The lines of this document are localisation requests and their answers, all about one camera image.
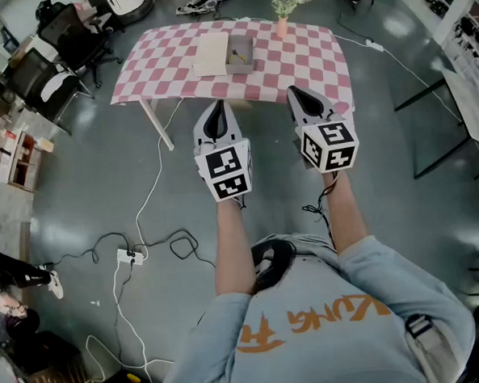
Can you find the small wooden shelf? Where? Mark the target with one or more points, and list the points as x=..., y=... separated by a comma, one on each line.
x=21, y=161

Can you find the spare grey gripper device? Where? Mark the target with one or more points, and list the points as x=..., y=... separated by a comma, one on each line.
x=201, y=2

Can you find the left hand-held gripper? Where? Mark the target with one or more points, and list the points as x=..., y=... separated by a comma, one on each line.
x=224, y=167

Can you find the white metal shelf rack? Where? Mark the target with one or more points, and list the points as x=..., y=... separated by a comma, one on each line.
x=465, y=51

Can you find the light blue sweatshirt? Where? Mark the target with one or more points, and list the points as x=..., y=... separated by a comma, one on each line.
x=334, y=351

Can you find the person's left forearm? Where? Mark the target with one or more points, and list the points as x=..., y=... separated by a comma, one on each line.
x=233, y=247

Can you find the grey cardboard box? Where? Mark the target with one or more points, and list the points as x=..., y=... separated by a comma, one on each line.
x=240, y=43

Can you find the white power strip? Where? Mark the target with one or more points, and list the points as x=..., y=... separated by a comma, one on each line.
x=375, y=45
x=127, y=256

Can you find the black frame table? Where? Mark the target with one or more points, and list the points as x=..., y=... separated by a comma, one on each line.
x=442, y=129

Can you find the pink checkered tablecloth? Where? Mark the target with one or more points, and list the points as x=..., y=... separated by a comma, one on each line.
x=167, y=65

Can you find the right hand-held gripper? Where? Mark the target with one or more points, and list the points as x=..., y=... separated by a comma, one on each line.
x=329, y=144

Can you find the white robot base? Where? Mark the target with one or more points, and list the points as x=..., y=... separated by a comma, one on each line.
x=127, y=5

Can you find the black mesh office chair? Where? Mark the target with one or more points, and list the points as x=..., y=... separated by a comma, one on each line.
x=72, y=39

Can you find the person's right forearm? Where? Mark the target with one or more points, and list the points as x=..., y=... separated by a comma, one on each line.
x=346, y=212

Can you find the pink vase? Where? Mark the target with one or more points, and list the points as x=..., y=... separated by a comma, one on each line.
x=282, y=28

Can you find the wooden crate black top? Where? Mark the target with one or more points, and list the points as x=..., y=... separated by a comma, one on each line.
x=51, y=360

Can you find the white table leg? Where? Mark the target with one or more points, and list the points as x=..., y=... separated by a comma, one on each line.
x=156, y=121

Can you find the white box lid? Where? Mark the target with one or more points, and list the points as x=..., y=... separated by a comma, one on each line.
x=212, y=48

